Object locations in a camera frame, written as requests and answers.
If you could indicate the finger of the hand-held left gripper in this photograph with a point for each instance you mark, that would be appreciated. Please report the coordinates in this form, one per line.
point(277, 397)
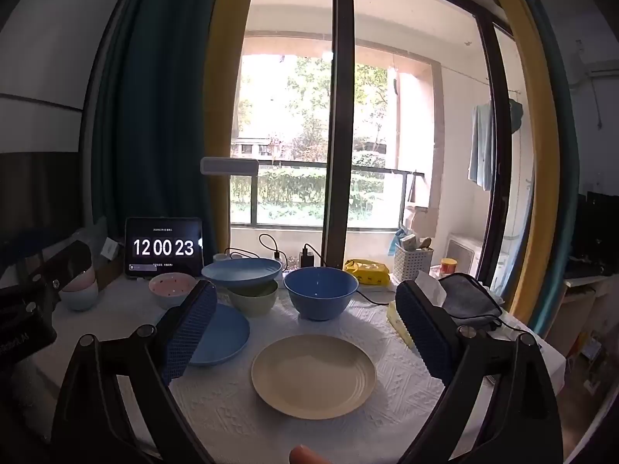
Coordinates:
point(58, 270)

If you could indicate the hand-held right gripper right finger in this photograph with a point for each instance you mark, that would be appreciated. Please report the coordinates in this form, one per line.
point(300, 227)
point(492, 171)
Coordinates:
point(425, 333)

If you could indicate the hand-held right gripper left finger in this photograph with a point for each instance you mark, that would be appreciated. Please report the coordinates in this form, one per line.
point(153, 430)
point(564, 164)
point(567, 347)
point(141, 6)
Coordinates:
point(188, 333)

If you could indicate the blue plate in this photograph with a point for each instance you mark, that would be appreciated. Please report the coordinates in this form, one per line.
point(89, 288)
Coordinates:
point(242, 270)
point(222, 333)

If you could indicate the pink spotted bowl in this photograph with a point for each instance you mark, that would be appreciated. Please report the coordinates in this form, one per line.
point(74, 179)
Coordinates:
point(169, 285)

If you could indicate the pale green bowl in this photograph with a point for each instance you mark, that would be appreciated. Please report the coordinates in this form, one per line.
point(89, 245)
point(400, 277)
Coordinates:
point(254, 302)

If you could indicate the cream plate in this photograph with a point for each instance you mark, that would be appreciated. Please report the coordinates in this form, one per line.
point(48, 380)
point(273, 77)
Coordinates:
point(314, 377)

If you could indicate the person's right hand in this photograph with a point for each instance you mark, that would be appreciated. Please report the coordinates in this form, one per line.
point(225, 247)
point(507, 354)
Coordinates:
point(307, 457)

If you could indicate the yellow green tissue pack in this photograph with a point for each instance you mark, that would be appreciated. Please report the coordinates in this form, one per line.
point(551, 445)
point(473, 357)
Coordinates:
point(430, 290)

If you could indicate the brown cardboard box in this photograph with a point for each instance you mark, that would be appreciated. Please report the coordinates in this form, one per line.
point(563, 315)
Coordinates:
point(109, 268)

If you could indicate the grey cloth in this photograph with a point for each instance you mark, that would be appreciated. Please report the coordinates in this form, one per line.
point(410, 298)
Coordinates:
point(469, 297)

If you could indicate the small white box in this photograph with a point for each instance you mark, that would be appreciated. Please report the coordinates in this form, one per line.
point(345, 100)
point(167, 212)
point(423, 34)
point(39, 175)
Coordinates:
point(111, 249)

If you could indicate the red yellow container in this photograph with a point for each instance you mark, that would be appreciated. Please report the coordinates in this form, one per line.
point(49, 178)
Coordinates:
point(449, 268)

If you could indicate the white perforated basket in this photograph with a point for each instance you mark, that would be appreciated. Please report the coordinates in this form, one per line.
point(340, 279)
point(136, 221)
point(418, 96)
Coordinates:
point(411, 263)

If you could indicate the white textured tablecloth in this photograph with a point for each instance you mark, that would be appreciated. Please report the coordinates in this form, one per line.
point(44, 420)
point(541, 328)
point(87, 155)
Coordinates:
point(232, 406)

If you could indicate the yellow wipes packet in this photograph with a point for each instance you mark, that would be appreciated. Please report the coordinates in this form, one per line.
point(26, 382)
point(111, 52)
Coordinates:
point(367, 270)

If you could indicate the black tablet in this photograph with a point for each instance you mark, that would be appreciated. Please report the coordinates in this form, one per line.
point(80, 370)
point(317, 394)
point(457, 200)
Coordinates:
point(164, 247)

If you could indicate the white appliance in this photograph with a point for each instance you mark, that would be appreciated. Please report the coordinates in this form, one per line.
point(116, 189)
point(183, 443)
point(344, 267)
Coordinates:
point(464, 251)

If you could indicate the blue plastic bag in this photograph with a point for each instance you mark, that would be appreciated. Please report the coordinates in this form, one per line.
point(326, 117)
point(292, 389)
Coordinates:
point(397, 241)

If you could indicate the white charger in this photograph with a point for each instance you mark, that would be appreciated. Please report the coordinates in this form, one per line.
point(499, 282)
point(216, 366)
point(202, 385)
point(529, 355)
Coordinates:
point(277, 257)

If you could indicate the beige cardboard piece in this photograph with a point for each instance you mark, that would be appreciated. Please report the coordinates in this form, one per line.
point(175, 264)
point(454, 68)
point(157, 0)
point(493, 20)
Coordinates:
point(417, 208)

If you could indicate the black power adapter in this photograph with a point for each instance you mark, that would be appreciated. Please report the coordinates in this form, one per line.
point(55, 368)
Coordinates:
point(307, 258)

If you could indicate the white side desk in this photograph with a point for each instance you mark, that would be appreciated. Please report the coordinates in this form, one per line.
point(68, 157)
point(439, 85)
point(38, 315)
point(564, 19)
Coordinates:
point(590, 283)

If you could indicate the white desk lamp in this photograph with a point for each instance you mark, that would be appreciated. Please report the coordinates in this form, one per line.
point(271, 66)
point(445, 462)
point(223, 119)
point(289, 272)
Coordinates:
point(229, 165)

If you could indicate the dark teal curtain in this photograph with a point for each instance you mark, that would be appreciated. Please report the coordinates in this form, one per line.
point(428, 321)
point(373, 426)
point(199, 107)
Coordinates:
point(154, 106)
point(566, 179)

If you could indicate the light blue hanging garment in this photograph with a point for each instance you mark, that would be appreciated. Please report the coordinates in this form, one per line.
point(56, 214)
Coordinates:
point(481, 150)

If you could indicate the balcony railing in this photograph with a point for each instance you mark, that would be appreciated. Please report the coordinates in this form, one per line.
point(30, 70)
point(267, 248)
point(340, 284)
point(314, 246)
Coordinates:
point(300, 164)

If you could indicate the yellow curtain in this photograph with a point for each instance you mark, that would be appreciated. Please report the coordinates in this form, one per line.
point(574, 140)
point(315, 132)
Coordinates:
point(220, 106)
point(537, 154)

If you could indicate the grey blue hanging garment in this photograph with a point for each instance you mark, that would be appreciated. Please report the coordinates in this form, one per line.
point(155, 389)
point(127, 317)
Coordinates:
point(516, 116)

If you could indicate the dark door frame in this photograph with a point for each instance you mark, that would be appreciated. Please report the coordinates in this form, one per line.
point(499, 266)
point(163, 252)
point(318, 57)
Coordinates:
point(338, 106)

